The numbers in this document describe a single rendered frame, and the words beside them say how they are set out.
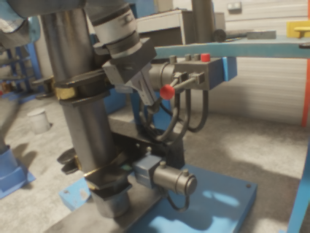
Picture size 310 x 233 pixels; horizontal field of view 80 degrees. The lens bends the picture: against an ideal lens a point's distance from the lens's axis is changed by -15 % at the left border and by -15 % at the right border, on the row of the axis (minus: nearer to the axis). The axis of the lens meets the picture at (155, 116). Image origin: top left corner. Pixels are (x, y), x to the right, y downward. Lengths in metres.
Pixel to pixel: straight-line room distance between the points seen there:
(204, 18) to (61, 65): 0.62
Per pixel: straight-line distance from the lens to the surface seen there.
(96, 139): 1.06
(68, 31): 0.97
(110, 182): 0.99
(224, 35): 0.73
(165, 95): 0.50
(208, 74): 0.63
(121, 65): 0.46
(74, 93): 0.89
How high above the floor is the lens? 1.11
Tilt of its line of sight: 21 degrees down
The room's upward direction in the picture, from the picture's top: 9 degrees counter-clockwise
